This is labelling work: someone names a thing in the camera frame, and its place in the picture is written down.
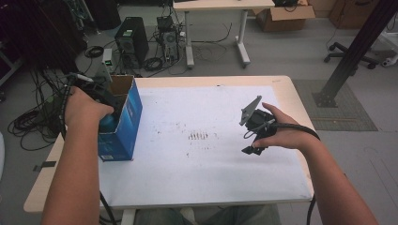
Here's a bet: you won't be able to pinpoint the person's left hand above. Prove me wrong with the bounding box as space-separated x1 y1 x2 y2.
63 86 115 134

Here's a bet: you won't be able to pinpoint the thick black left gripper cable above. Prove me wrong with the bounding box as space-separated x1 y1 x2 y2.
59 74 117 225

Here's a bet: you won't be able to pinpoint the white device with green light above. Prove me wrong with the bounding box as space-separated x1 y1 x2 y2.
101 47 115 68

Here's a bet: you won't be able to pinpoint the bundle of black floor cables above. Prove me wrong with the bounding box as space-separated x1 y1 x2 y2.
8 68 69 152

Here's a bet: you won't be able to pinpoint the thick black gripper cable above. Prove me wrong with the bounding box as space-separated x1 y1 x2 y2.
59 74 117 225
268 122 321 225

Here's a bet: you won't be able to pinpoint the black tape strip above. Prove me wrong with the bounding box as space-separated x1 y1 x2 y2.
32 160 57 173

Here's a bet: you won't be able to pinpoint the blue cardboard box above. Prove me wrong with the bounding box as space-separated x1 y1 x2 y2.
97 74 144 162

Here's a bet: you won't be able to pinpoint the black curtain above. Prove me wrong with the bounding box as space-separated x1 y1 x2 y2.
0 0 87 76

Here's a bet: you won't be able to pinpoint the person's right hand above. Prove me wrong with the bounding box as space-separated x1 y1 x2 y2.
252 102 314 152

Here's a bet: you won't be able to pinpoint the white table leg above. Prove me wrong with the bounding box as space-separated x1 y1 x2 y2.
120 208 137 225

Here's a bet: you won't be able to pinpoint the loose black floor cable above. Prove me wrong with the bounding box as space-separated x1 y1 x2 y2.
191 22 233 45

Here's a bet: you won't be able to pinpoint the black metal post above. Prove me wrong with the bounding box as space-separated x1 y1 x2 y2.
313 0 398 109

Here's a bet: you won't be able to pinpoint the small black cable coil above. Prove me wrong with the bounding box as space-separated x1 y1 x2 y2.
84 45 105 59

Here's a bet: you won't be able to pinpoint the desk with white legs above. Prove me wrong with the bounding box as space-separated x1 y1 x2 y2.
172 0 276 69

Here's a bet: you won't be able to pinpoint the open computer case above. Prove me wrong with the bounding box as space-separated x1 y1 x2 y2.
156 15 181 64

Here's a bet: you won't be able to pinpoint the open cardboard box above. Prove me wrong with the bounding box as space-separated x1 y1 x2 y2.
253 4 316 33

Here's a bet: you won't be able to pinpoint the black computer tower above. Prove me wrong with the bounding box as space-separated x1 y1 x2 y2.
114 16 150 68

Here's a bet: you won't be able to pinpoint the blue packet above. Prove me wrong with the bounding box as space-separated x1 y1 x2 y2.
99 112 121 133

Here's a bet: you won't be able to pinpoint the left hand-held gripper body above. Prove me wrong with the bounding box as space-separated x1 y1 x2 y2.
69 65 127 116

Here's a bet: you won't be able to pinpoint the closed brown cardboard box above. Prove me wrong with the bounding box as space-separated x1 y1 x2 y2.
328 0 381 31

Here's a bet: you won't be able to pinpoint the thick black right gripper cable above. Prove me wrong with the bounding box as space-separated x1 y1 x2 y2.
268 122 321 225

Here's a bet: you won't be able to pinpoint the white mat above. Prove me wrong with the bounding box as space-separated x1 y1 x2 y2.
98 85 314 209

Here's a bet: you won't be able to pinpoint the black office chair base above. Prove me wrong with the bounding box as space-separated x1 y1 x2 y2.
323 41 379 70

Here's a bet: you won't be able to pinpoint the thin grey cable with plug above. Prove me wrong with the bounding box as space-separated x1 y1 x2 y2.
69 72 95 83

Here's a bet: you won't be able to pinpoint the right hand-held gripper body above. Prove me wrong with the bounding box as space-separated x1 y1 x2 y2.
238 95 277 143

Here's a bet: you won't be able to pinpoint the grey floor mat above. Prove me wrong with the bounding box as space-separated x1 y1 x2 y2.
292 78 379 132

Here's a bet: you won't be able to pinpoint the person's legs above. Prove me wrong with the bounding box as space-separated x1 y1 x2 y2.
134 204 283 225

